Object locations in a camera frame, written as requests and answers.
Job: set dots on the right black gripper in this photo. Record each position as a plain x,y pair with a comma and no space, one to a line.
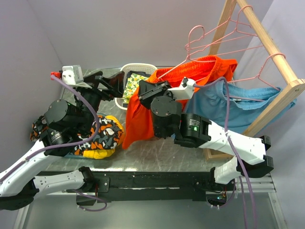
147,89

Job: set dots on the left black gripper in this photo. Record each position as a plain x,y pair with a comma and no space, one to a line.
114,84

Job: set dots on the orange shorts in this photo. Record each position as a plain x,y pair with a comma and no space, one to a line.
139,125

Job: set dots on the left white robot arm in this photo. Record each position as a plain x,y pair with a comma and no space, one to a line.
65,128

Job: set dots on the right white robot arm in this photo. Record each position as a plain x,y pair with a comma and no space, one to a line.
194,131

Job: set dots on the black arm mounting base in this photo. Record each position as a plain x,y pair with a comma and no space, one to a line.
140,186

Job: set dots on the camouflage pattern shorts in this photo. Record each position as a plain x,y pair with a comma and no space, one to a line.
39,126

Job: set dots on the yellow shorts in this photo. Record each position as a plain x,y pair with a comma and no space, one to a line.
111,134

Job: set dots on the blue shorts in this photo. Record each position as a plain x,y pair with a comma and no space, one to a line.
211,103

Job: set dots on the pink hanger holding blue shorts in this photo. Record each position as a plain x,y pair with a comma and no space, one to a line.
258,76

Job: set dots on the lemon print folded cloth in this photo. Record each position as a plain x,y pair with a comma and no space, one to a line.
131,86

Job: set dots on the white plastic basket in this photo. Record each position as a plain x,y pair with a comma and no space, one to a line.
135,67

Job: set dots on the teal plastic tray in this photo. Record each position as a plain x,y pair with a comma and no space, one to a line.
51,152

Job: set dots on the wooden clothes rack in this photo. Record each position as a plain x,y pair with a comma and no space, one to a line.
295,86

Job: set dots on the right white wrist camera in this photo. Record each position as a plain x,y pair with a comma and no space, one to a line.
184,91

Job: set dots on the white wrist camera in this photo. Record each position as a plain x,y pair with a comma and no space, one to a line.
72,76
184,91

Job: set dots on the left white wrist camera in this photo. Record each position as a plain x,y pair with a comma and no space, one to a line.
72,76

